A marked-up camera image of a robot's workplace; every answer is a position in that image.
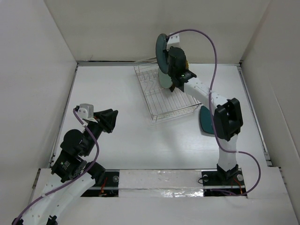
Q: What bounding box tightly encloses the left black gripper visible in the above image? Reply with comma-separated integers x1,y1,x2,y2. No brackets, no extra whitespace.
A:
83,108,118,155

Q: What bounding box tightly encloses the round dark teal plate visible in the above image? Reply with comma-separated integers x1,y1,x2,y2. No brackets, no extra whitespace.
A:
155,33,168,74

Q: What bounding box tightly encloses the light green flower plate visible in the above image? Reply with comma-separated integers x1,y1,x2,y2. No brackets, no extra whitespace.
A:
158,69,173,89

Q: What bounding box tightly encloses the square brown yellow plate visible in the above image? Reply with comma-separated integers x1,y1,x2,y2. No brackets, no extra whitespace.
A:
169,83,176,93

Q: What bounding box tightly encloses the square dark teal plate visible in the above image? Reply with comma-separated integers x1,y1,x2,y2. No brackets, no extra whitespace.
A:
199,106,214,135

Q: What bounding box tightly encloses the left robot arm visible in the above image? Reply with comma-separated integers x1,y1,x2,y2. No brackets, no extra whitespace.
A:
12,104,118,225

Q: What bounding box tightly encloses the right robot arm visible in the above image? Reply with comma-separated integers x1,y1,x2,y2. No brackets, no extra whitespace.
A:
164,47,243,184

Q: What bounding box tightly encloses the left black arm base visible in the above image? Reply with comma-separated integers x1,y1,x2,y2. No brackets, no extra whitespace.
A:
81,170,120,197

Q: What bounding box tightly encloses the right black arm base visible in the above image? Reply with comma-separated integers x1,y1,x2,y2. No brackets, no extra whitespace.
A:
198,170,246,197

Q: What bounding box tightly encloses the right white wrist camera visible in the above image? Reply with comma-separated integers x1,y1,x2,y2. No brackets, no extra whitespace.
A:
166,34,180,50

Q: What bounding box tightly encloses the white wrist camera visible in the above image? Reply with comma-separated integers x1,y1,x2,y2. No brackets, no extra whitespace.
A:
166,34,180,50
75,103,94,120

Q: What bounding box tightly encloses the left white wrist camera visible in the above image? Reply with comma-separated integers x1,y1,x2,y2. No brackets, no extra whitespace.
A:
75,103,94,120

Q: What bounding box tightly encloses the metal wire dish rack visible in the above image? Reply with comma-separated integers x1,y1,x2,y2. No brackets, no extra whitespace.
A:
134,58,201,122

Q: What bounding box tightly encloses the silver taped front rail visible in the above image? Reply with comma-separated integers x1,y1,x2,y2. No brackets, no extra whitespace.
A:
81,169,248,198

